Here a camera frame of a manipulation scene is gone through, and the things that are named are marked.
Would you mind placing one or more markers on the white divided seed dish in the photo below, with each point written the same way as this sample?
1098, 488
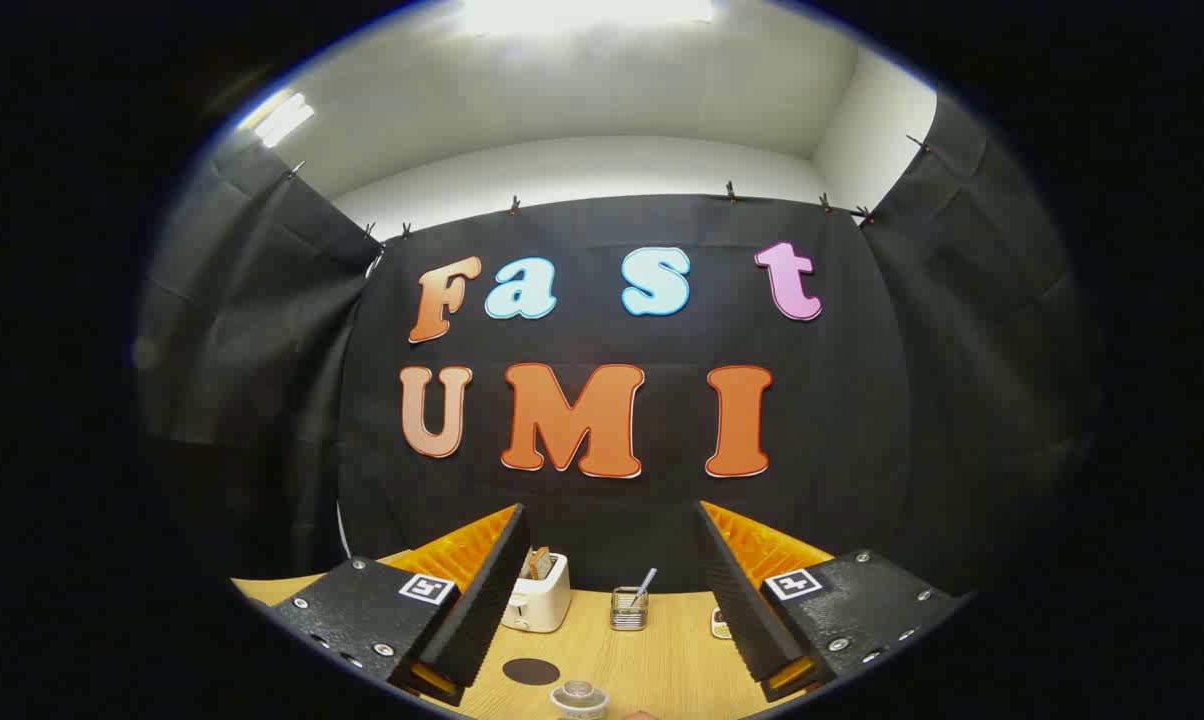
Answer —
720, 625

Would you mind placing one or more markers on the small ceiling light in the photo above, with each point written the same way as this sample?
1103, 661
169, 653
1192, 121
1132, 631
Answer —
282, 120

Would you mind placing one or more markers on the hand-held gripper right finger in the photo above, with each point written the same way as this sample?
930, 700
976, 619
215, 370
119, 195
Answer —
737, 600

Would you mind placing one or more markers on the white toaster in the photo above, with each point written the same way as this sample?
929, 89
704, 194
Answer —
540, 605

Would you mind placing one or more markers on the dark brown round coaster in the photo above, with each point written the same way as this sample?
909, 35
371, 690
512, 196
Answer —
531, 671

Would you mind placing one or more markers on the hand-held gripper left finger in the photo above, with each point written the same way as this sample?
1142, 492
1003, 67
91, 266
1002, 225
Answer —
487, 600

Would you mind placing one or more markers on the toast slice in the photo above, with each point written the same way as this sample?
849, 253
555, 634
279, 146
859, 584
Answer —
532, 563
544, 561

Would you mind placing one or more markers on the silver spoon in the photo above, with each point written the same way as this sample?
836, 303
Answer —
646, 581

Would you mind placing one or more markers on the wooden table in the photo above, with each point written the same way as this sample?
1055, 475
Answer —
652, 670

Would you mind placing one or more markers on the clear juice bottle white label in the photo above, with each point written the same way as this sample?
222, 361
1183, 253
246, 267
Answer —
579, 698

